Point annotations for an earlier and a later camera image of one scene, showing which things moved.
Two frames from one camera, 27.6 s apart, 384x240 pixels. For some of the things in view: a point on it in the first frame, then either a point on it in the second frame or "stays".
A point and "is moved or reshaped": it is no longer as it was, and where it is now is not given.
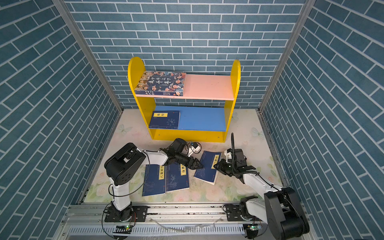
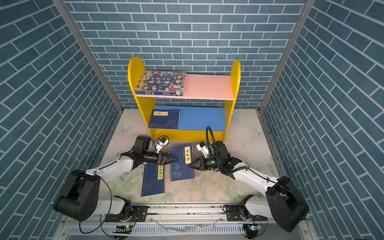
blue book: x=208 y=173 to x=165 y=119
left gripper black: x=192 y=165 to x=173 y=159
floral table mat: x=188 y=172 stays
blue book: x=177 y=177 is moved or reshaped
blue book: x=154 y=180 stays
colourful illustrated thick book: x=161 y=83 stays
